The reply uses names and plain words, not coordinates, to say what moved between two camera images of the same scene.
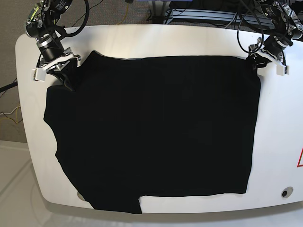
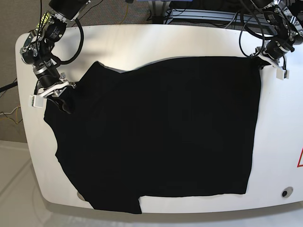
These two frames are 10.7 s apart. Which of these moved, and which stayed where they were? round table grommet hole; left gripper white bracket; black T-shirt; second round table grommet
Moved: left gripper white bracket
Stayed: black T-shirt; second round table grommet; round table grommet hole
